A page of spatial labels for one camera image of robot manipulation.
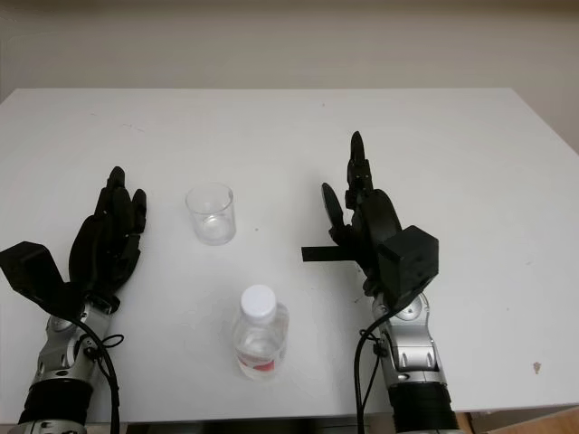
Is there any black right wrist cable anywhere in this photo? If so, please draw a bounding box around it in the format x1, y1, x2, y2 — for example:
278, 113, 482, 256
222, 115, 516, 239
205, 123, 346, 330
353, 294, 394, 434

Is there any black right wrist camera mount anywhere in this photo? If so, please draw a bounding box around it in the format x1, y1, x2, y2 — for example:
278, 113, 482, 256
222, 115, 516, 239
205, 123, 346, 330
375, 224, 441, 305

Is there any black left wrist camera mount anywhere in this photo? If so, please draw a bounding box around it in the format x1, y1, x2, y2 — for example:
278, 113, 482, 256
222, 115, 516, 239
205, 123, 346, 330
0, 241, 88, 318

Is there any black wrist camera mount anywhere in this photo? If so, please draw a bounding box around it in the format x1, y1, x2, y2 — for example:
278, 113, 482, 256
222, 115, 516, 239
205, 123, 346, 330
0, 241, 88, 318
375, 224, 441, 305

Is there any clear glass cup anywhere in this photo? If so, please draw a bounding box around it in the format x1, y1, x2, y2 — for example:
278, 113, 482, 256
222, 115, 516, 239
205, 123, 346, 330
185, 182, 237, 247

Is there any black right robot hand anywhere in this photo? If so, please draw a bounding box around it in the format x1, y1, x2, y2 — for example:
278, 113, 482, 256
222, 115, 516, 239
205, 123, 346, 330
319, 130, 404, 297

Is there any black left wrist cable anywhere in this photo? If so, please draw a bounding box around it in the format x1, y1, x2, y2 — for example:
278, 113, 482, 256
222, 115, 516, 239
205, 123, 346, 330
71, 309, 126, 434

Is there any black tape strip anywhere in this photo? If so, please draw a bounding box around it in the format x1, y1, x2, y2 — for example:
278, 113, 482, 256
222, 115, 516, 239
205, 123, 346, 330
300, 246, 359, 264

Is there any clear plastic water bottle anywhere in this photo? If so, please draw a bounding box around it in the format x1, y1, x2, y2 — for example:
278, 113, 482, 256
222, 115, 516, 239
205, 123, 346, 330
231, 284, 290, 382

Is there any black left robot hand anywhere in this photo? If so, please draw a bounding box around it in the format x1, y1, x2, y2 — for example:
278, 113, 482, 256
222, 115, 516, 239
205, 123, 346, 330
66, 165, 148, 312

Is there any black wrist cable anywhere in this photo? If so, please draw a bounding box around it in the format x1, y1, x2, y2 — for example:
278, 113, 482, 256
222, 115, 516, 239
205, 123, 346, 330
353, 294, 394, 434
71, 309, 126, 434

